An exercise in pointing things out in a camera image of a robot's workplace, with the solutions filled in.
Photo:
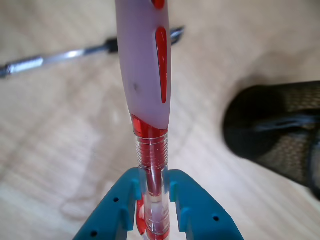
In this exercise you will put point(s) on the red clear retractable pen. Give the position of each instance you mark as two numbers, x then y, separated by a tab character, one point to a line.
142	75

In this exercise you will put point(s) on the clear pen with black cap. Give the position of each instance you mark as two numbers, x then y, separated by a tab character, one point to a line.
62	55

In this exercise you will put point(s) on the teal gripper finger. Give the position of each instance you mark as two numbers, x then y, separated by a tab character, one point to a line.
112	212
205	217

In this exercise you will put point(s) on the black mesh pen holder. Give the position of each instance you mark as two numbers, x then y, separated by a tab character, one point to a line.
250	125

